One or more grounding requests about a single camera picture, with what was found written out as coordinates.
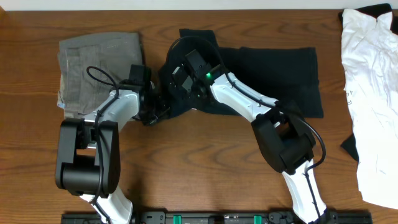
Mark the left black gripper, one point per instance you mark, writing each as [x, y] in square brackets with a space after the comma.
[164, 112]

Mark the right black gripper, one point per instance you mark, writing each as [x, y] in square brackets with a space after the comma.
[189, 94]

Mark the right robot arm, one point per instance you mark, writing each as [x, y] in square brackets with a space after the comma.
[285, 139]

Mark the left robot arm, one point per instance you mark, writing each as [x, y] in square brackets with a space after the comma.
[88, 156]

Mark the folded grey khaki pants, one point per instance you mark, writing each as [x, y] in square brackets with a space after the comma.
[89, 64]

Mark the black garment under white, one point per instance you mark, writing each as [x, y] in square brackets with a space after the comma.
[349, 145]

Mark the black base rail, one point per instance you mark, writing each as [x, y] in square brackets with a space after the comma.
[281, 217]

